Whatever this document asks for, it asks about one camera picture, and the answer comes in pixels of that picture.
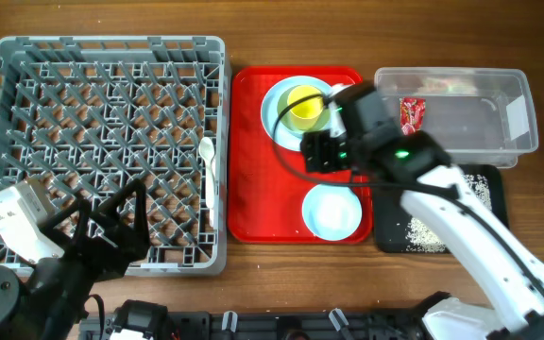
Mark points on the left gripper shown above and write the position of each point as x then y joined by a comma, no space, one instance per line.
112,262

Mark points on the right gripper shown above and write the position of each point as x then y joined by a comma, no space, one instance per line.
319,149

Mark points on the red strawberry snack wrapper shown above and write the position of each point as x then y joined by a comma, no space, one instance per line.
412,111

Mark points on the light blue bowl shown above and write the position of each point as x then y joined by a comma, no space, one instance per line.
331,213

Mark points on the white plastic spoon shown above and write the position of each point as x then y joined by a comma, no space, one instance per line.
206,151

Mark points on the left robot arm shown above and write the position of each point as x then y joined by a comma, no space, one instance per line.
52,300

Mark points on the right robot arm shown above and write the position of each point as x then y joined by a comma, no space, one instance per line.
431,188

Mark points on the grey dishwasher rack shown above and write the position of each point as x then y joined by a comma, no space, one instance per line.
86,115

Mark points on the yellow plastic cup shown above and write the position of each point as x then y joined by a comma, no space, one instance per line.
305,115

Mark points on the light blue plate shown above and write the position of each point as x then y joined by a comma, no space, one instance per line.
272,118

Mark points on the black tray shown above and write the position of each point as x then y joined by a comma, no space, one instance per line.
390,220

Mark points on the spilled rice pile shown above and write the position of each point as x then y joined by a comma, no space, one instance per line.
420,239

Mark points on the clear plastic bin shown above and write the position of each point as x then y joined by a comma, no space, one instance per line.
479,115

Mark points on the red plastic tray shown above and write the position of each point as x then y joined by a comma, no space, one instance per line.
265,200

